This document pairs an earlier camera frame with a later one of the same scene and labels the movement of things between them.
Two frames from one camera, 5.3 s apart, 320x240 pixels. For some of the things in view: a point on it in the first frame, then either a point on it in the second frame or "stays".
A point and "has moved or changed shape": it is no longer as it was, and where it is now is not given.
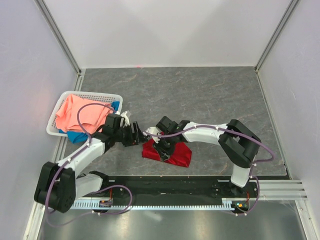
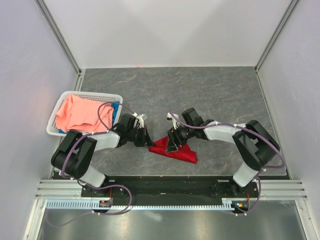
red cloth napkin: [181, 155] has moved or changed shape
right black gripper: [164, 153] → [174, 132]
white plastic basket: [52, 127] stays
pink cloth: [92, 116] stays
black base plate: [182, 187] stays
